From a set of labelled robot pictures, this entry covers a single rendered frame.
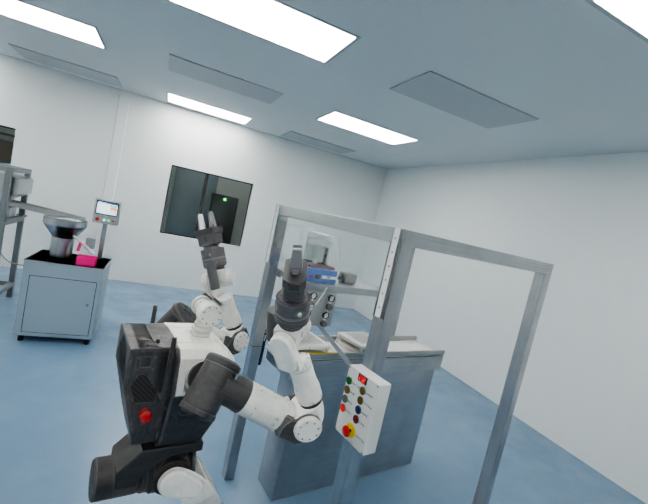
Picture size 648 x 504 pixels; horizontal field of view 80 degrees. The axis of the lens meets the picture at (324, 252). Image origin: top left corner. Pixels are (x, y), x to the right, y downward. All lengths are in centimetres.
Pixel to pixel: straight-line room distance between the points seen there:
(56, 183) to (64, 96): 125
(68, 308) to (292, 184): 424
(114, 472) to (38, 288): 310
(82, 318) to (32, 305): 41
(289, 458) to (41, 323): 274
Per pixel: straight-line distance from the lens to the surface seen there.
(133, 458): 133
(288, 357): 100
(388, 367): 266
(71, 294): 427
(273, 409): 110
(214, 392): 104
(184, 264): 692
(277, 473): 258
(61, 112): 699
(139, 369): 115
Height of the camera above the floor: 167
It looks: 5 degrees down
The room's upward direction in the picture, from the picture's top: 12 degrees clockwise
